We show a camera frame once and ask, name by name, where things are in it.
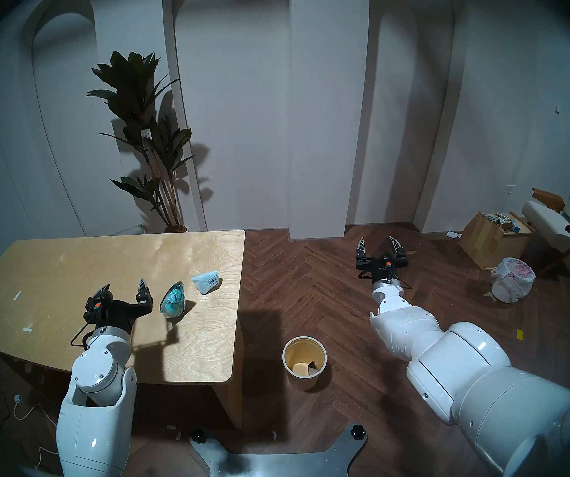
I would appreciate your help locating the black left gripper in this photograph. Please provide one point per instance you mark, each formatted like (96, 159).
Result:
(118, 313)

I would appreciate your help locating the white cushioned wooden armchair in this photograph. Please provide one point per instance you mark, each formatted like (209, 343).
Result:
(548, 222)

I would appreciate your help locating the light blue tissue packet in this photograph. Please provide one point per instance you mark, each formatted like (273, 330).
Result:
(205, 281)

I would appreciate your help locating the white bin with plastic bag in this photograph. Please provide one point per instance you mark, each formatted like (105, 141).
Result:
(511, 279)

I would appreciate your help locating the teal clear plastic package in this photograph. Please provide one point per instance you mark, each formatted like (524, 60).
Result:
(171, 302)

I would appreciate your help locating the mixed trash pile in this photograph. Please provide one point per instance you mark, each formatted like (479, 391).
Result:
(501, 220)

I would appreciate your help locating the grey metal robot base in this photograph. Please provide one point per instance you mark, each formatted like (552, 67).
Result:
(275, 463)

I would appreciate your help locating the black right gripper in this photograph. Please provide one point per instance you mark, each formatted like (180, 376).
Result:
(379, 267)

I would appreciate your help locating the black base knob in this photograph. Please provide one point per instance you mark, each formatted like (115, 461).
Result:
(358, 431)
(198, 436)

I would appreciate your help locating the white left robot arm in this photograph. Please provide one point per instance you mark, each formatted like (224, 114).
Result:
(98, 376)

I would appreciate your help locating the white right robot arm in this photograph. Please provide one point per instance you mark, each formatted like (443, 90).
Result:
(464, 366)

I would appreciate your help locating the light wooden table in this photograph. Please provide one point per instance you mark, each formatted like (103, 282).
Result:
(66, 272)

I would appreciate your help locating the white plant label tag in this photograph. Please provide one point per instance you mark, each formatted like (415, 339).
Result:
(147, 139)

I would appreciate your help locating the cream round trash bin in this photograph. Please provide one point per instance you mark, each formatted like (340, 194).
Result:
(305, 381)

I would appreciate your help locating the tall green leafy plant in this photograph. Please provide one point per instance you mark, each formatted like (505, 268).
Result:
(133, 98)

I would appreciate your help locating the open cardboard box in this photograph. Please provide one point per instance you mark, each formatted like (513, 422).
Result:
(481, 242)

